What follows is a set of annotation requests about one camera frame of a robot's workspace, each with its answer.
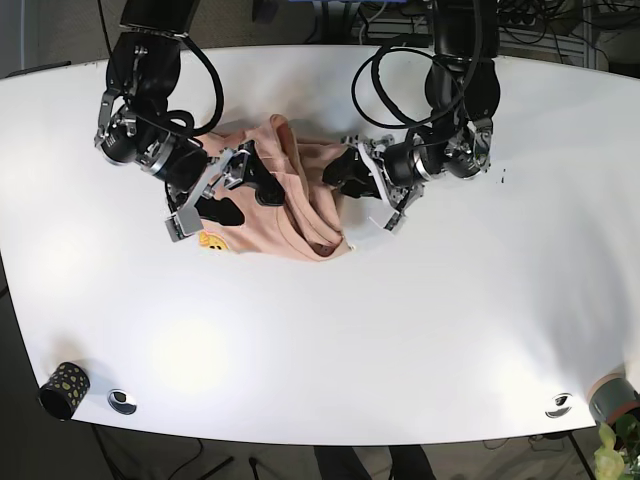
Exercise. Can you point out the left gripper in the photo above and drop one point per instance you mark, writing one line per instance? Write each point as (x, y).
(380, 179)

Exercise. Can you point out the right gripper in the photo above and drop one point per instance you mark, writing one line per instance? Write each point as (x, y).
(165, 146)

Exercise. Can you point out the peach pink T-shirt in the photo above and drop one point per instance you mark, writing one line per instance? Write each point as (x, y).
(307, 226)

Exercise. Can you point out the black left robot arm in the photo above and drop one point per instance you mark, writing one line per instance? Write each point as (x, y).
(463, 92)

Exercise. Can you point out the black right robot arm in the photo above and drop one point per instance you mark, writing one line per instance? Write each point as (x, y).
(146, 62)

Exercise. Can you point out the left silver table grommet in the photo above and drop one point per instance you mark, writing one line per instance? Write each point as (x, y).
(122, 402)

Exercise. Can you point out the silver table grommet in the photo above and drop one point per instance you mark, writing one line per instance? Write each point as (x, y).
(122, 402)
(559, 405)

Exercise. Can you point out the black gold spotted cup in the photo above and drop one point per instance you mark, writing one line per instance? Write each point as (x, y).
(61, 395)

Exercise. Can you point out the right silver table grommet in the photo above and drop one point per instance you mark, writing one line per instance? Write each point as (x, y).
(559, 405)

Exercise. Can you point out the grey plant pot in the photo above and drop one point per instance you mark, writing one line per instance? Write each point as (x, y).
(611, 397)

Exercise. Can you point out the green potted plant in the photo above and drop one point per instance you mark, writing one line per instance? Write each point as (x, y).
(618, 456)

